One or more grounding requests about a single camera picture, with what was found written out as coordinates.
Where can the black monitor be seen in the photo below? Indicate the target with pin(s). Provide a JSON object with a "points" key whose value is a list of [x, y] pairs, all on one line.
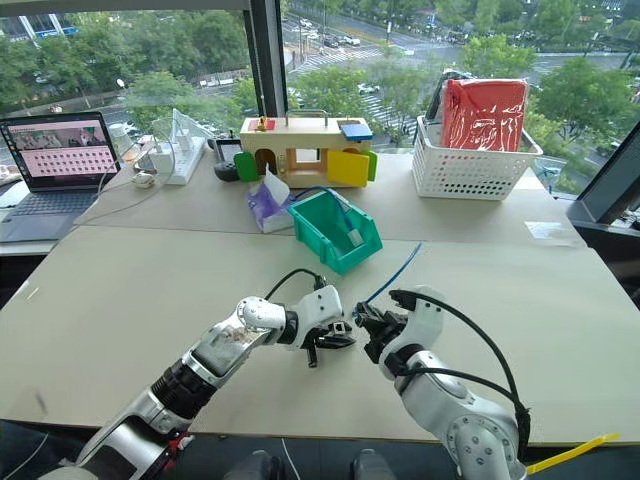
{"points": [[612, 175]]}

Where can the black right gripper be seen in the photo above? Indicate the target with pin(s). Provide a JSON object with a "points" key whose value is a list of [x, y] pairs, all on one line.
{"points": [[391, 330]]}

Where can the green plastic bin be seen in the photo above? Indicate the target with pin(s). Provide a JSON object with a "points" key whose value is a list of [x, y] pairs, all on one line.
{"points": [[320, 235]]}

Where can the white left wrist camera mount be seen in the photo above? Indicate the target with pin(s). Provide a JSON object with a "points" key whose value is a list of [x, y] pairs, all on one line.
{"points": [[320, 306]]}

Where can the red plastic-wrapped package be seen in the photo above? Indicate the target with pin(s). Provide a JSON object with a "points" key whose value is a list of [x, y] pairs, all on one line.
{"points": [[482, 115]]}

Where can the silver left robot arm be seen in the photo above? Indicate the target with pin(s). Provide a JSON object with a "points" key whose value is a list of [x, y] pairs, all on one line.
{"points": [[220, 345]]}

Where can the dark window pillar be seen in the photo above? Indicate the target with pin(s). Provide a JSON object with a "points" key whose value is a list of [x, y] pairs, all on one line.
{"points": [[265, 60]]}

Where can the wooden box with coloured doors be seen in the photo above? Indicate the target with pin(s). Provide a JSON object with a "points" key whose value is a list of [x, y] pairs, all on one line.
{"points": [[300, 145]]}

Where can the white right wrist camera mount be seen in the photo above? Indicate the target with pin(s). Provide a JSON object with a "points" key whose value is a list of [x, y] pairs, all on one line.
{"points": [[425, 325]]}

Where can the open grey laptop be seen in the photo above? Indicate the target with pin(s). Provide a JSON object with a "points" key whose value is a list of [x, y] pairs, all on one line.
{"points": [[55, 165]]}

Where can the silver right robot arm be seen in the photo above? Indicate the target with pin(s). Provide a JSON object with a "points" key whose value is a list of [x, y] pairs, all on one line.
{"points": [[450, 400]]}

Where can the small white coupler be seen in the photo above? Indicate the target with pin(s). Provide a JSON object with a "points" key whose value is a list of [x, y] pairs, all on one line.
{"points": [[355, 237], [336, 328]]}

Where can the purple tissue pack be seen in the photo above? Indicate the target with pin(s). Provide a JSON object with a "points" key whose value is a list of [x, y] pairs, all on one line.
{"points": [[265, 202]]}

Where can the white perforated plastic basket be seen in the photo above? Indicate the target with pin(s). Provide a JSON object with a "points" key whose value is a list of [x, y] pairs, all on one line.
{"points": [[465, 170]]}

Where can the black flat board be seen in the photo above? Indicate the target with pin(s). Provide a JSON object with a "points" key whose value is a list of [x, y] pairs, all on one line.
{"points": [[436, 102]]}

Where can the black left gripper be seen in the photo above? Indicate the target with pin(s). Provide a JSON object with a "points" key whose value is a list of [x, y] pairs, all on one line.
{"points": [[314, 345]]}

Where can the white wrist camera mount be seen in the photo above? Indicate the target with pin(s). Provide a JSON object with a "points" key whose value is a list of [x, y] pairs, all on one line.
{"points": [[320, 306], [425, 325]]}

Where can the white earbuds case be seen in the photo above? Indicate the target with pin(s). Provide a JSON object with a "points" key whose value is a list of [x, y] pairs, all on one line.
{"points": [[142, 179]]}

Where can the white power strip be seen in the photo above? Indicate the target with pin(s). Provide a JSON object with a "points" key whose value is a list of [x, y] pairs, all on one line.
{"points": [[187, 160]]}

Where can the black handheld controller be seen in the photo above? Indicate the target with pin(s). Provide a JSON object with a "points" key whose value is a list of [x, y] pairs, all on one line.
{"points": [[227, 149]]}

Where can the black round device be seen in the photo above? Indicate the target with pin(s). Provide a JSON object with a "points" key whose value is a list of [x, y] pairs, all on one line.
{"points": [[226, 171]]}

